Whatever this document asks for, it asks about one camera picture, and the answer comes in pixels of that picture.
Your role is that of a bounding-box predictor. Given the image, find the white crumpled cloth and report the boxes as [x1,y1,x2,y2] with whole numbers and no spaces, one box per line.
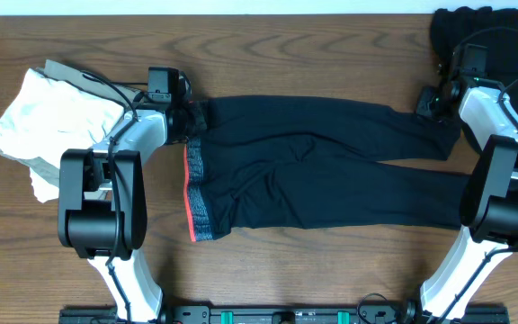
[0,68,124,203]

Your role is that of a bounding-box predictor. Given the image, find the black folded garment pile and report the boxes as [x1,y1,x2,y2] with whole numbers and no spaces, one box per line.
[430,6,518,113]

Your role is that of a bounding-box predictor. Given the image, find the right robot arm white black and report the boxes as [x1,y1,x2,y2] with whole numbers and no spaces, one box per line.
[403,43,518,323]

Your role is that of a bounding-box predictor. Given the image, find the black base rail with mounts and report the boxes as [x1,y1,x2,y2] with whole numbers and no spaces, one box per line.
[58,300,511,324]

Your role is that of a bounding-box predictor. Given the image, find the black leggings with red waistband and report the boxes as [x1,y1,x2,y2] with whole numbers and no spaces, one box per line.
[183,95,468,241]

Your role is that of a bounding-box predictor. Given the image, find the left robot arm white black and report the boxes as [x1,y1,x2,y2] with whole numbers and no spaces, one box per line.
[58,67,199,323]

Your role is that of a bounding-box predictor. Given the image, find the beige folded cloth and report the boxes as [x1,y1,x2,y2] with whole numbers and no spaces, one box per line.
[24,59,125,186]

